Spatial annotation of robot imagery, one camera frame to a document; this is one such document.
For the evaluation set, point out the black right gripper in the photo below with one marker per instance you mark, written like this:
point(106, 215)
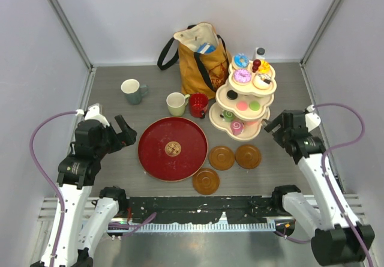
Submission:
point(279, 120)

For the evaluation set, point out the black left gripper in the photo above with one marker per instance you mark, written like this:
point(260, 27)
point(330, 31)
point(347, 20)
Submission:
point(127, 136)

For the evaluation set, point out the pink swirl roll cake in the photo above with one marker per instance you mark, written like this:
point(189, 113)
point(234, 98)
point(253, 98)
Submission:
point(236, 127)
point(250, 123)

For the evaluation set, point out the green macaron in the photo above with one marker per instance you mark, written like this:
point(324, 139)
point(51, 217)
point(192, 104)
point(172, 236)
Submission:
point(254, 106)

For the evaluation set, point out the pink sandwich cookie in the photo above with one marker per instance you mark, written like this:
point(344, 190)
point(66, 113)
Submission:
point(242, 105)

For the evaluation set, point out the pink swirl roll cake front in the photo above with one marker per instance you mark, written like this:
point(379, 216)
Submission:
point(236, 127)

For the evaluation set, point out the chocolate white frosted donut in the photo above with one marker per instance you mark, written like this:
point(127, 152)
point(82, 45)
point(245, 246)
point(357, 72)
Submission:
point(262, 81)

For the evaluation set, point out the green swirl roll cake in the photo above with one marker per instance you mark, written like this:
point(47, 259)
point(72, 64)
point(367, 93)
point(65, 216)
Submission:
point(228, 116)

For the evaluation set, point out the black sandwich cookie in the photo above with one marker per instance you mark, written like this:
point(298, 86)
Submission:
point(232, 95)

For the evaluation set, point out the yellow frosted donut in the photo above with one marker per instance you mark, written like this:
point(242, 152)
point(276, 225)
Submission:
point(264, 67)

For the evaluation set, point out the purple sprinkled donut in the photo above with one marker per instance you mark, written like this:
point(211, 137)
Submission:
point(242, 77)

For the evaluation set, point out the blue frosted donut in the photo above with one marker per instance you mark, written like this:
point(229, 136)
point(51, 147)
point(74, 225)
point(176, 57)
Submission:
point(240, 61)

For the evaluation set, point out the red ceramic mug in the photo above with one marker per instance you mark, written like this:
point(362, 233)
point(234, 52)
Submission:
point(198, 105)

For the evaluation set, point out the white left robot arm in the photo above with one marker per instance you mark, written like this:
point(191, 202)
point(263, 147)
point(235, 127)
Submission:
point(73, 242)

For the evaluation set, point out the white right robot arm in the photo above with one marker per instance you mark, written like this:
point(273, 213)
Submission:
point(336, 234)

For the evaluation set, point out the three-tier cream cake stand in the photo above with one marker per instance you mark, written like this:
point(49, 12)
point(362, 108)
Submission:
point(244, 100)

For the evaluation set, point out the brown wooden saucer right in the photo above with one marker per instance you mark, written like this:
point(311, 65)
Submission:
point(248, 156)

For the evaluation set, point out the brown wooden saucer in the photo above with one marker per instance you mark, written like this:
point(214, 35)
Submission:
point(248, 156)
point(221, 157)
point(206, 181)

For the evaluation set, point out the grey-green ceramic mug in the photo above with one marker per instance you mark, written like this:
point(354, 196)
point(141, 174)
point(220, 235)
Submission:
point(134, 91)

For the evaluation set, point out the round red lacquer tray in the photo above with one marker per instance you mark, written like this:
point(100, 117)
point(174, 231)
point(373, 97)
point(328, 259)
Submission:
point(172, 149)

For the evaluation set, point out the light green ceramic mug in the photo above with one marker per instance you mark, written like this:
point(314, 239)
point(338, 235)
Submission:
point(176, 103)

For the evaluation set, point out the brown wooden saucer left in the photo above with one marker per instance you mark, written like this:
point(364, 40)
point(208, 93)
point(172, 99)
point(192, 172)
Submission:
point(221, 157)

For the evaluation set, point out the white bottle grey cap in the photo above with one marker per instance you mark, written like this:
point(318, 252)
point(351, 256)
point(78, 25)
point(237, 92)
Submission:
point(259, 53)

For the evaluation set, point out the brown wooden saucer front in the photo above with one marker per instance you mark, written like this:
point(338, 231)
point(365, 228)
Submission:
point(206, 181)

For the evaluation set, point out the yellow canvas tote bag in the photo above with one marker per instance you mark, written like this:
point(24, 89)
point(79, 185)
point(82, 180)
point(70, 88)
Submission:
point(203, 73)

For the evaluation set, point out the blue white box in bag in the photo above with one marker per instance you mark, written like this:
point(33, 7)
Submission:
point(206, 48)

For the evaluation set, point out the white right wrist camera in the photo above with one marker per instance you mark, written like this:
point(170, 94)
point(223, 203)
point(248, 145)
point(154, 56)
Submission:
point(312, 121)

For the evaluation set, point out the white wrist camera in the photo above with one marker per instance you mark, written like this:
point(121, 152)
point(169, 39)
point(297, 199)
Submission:
point(95, 112)
point(312, 121)

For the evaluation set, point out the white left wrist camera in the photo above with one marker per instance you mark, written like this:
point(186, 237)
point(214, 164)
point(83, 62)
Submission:
point(95, 112)

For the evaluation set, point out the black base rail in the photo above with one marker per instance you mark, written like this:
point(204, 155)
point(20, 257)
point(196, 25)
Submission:
point(202, 209)

